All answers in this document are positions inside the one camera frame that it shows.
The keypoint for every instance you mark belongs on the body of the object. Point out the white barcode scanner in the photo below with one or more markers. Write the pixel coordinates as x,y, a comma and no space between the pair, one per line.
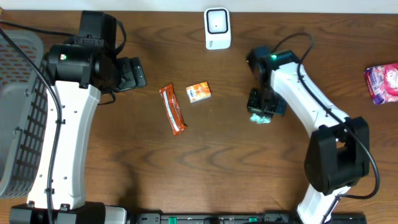
217,28

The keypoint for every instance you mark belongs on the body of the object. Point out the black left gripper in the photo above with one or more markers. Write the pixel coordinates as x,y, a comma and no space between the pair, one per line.
130,73

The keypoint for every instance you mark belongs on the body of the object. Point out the grey plastic mesh basket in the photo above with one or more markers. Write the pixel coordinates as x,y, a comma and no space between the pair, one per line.
23,120

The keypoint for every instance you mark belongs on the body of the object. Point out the purple red snack pack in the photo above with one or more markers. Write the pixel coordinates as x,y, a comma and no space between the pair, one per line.
382,83

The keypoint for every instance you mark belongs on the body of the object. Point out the orange brown snack bar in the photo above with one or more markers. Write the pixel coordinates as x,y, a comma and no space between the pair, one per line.
172,109

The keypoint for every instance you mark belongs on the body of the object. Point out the orange small snack packet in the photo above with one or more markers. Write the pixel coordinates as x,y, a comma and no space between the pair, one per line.
198,92

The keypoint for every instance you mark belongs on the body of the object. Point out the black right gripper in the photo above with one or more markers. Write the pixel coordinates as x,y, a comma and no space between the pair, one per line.
265,104

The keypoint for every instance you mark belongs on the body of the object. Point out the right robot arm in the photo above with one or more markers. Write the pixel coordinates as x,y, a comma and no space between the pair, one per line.
336,157

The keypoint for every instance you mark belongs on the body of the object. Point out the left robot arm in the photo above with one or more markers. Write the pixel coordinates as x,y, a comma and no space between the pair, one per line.
79,75

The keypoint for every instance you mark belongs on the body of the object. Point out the teal snack packet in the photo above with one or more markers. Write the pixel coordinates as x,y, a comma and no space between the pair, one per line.
255,118

